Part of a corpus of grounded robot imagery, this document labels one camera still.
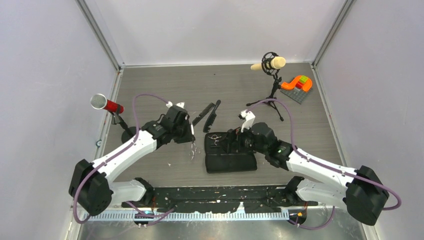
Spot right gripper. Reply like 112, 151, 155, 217
218, 121, 268, 156

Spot black zip tool case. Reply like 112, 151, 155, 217
204, 132, 258, 174

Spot orange curved toy piece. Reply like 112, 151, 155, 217
280, 75, 313, 92

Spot green lego brick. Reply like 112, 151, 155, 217
299, 75, 309, 85

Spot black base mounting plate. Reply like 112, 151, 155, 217
132, 185, 305, 214

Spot silver scissors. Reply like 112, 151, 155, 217
189, 123, 201, 161
208, 134, 222, 147

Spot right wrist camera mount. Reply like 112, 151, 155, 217
239, 109, 256, 133

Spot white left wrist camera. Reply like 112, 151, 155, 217
165, 101, 185, 109

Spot red lego brick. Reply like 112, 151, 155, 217
295, 81, 304, 89

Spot grey lego baseplate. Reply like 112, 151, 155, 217
280, 88, 313, 104

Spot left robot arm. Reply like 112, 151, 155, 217
69, 102, 195, 217

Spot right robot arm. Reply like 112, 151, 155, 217
220, 122, 390, 226

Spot black flat comb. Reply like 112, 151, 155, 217
191, 102, 215, 127

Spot beige microphone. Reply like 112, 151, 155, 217
250, 56, 286, 72

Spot red silver microphone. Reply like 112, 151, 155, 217
90, 93, 125, 114

